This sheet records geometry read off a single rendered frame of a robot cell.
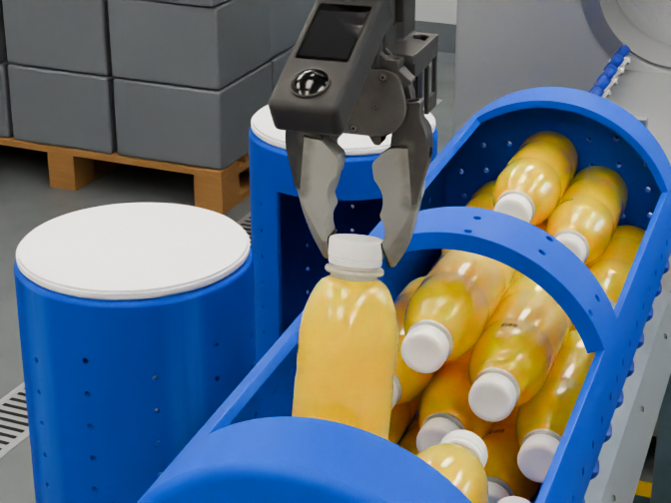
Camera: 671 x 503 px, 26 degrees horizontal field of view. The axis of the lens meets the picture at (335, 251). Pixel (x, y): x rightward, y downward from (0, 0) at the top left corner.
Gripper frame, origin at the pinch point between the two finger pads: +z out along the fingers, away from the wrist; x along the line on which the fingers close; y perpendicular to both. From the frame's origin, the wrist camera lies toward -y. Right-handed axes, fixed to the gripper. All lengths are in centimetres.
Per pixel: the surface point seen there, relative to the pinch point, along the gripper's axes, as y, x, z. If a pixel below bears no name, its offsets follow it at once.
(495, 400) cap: 17.2, -6.6, 19.8
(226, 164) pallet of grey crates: 310, 147, 115
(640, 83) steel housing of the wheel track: 180, 4, 39
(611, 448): 46, -13, 39
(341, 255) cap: -2.1, 0.4, -0.2
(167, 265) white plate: 50, 40, 28
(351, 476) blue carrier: -15.3, -4.8, 8.5
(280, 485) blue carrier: -16.6, -0.5, 9.3
